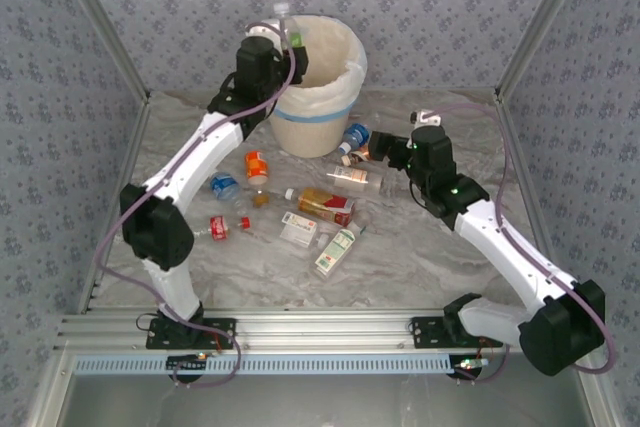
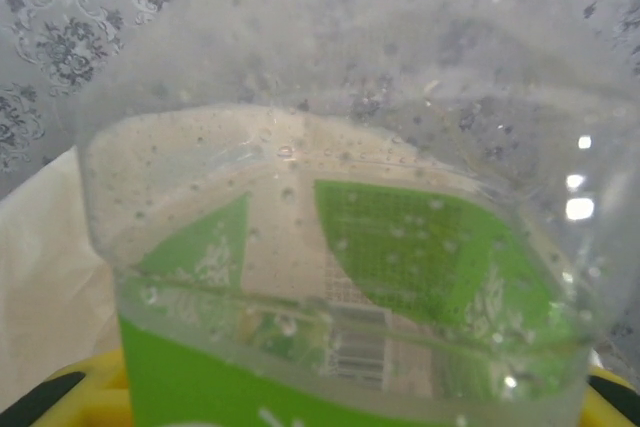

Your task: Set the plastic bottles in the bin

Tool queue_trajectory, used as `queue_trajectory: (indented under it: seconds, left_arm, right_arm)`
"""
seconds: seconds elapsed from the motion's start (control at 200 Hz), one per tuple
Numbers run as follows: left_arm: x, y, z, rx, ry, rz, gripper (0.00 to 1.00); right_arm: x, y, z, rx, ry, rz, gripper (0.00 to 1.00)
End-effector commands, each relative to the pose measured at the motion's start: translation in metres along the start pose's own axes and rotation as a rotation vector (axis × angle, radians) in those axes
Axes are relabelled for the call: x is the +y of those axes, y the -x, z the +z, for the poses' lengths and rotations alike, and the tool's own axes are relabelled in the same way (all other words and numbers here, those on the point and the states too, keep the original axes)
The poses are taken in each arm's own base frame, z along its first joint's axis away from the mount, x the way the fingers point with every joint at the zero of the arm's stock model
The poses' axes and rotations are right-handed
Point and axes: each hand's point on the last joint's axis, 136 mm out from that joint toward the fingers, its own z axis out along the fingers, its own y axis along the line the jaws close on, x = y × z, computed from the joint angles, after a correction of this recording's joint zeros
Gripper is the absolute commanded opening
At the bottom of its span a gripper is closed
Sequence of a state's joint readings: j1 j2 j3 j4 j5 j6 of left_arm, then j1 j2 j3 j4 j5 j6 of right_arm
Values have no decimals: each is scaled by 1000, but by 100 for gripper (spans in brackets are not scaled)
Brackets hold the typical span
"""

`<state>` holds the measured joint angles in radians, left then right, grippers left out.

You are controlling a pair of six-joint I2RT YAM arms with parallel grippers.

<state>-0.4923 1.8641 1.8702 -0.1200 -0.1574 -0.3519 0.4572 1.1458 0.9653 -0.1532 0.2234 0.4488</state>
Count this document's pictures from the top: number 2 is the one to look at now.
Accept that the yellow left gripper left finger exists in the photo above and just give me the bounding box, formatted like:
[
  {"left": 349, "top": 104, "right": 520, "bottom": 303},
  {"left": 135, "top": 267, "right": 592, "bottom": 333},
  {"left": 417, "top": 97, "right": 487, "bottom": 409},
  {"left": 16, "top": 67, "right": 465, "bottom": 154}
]
[{"left": 0, "top": 349, "right": 137, "bottom": 427}]

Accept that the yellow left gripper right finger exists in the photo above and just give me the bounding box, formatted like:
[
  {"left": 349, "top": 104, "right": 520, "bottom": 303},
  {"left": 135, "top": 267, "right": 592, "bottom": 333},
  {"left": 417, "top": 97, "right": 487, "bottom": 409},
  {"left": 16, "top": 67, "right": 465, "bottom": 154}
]
[{"left": 579, "top": 365, "right": 640, "bottom": 427}]

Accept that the clear bottle with green label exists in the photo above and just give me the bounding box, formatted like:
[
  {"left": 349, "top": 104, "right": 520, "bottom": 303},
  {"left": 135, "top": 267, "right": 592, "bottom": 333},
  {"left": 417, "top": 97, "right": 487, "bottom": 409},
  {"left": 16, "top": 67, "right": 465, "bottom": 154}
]
[{"left": 77, "top": 0, "right": 632, "bottom": 427}]

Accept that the white cloth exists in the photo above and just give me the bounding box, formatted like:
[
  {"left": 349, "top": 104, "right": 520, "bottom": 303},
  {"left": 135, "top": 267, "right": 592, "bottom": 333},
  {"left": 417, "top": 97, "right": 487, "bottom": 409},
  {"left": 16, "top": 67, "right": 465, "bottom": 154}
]
[{"left": 0, "top": 145, "right": 126, "bottom": 418}]

